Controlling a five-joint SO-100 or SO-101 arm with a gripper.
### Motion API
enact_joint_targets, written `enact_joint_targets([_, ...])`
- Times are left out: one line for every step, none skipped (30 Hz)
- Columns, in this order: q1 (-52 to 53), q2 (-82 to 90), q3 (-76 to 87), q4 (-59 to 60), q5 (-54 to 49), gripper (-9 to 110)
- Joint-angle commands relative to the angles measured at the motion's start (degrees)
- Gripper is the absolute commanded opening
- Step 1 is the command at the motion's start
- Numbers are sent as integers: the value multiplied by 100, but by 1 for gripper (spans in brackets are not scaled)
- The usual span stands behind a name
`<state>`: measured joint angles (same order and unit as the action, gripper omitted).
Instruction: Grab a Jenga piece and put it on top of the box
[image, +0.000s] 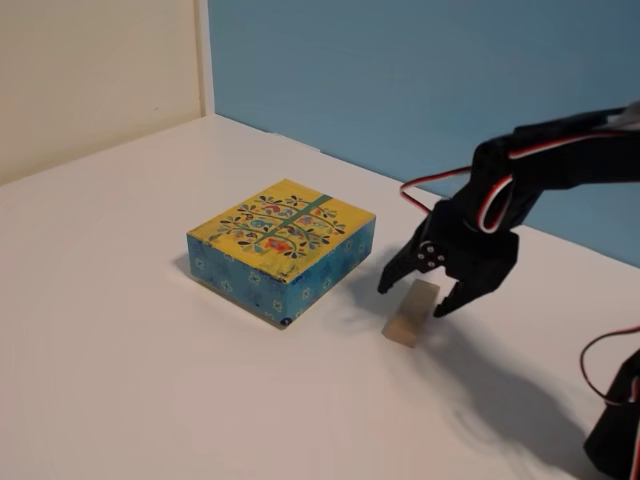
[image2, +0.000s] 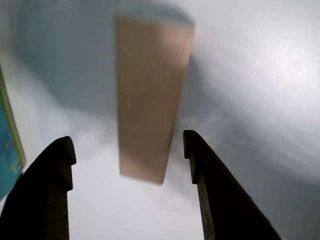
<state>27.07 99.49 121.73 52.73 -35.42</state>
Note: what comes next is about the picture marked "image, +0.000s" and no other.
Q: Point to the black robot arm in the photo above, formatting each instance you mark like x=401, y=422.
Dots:
x=565, y=165

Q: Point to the yellow and blue floral box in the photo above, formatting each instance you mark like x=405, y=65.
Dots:
x=280, y=230

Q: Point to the wooden Jenga block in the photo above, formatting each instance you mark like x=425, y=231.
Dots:
x=410, y=315

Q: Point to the grey tape strip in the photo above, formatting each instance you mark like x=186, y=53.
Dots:
x=627, y=116

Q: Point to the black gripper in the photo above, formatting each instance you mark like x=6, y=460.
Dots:
x=452, y=250

